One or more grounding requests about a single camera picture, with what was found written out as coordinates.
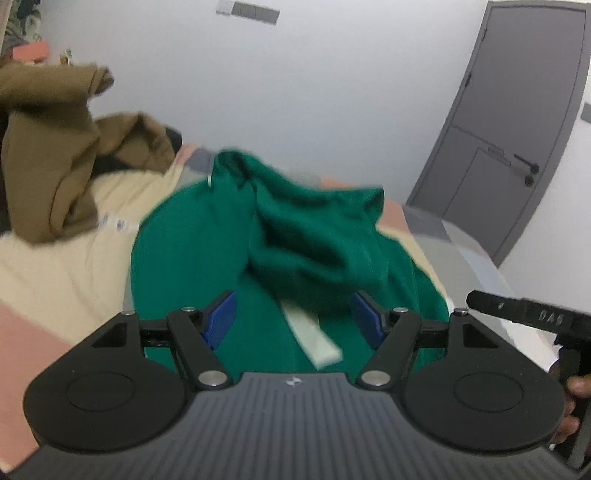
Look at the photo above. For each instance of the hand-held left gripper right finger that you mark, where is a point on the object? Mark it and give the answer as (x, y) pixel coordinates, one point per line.
(367, 318)

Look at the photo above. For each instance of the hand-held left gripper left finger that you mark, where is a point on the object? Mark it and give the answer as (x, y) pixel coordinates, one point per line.
(220, 318)

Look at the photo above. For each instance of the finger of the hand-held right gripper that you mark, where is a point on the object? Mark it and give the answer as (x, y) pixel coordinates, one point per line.
(517, 308)

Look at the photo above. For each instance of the green hoodie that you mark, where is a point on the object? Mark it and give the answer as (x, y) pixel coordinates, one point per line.
(194, 240)

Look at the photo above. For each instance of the person's right hand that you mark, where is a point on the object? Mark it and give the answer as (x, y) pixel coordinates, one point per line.
(581, 386)

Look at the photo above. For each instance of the colour block bed cover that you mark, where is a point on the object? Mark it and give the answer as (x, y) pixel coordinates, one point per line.
(55, 277)

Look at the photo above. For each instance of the grey door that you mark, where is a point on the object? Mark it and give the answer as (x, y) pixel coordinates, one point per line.
(517, 92)

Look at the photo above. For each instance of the brown garment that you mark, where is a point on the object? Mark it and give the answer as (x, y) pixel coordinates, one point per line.
(41, 152)

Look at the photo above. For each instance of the pink box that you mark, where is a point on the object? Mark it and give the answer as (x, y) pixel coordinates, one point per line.
(30, 50)

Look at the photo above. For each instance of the grey wall switch panel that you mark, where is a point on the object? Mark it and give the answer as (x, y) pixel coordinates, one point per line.
(256, 12)

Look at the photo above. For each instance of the white wall switch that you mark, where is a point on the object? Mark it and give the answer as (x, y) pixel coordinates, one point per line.
(225, 6)

